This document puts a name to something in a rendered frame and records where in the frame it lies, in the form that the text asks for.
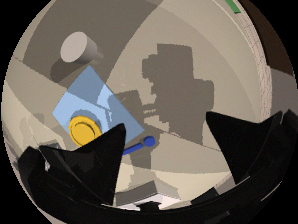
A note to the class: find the yellow plate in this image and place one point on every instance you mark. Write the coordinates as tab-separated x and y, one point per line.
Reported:
82	130

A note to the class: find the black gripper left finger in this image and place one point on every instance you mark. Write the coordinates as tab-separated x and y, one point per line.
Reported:
95	164

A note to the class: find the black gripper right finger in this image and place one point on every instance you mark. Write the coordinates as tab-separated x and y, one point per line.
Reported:
240	141

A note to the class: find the beige short cylinder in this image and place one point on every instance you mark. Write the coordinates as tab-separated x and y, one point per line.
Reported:
78	48

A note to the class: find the light blue flat square mat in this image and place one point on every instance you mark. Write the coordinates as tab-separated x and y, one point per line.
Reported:
89	96

